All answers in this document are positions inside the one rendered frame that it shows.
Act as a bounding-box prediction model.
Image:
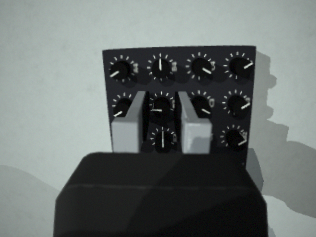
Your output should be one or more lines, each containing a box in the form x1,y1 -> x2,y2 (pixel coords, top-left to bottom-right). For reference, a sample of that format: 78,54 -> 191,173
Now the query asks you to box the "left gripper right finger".
174,92 -> 212,154

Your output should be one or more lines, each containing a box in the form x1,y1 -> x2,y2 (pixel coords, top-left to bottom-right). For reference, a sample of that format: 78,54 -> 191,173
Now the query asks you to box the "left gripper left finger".
112,91 -> 149,153

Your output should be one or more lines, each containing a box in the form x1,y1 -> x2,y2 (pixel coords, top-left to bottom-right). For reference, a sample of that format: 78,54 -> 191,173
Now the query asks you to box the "black knob panel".
102,45 -> 256,169

